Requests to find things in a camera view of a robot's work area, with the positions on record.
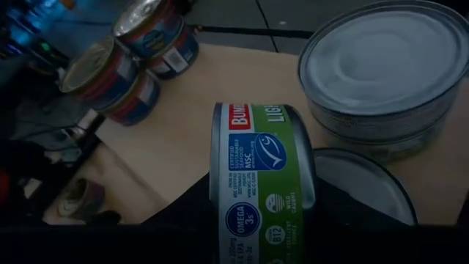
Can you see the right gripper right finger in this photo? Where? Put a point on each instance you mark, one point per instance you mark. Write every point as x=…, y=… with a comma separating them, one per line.
x=348, y=234

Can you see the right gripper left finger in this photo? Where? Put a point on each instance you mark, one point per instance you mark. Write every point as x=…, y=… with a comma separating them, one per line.
x=183, y=227

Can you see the green label tuna can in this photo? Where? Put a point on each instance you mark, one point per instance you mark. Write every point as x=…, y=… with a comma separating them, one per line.
x=366, y=179
x=264, y=176
x=384, y=62
x=384, y=150

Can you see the blue label salmon can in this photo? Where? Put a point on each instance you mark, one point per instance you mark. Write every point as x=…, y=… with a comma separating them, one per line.
x=176, y=58
x=146, y=22
x=95, y=69
x=80, y=199
x=135, y=102

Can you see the wooden shelf black metal legs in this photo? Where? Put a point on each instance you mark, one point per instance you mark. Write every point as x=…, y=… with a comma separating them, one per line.
x=227, y=80

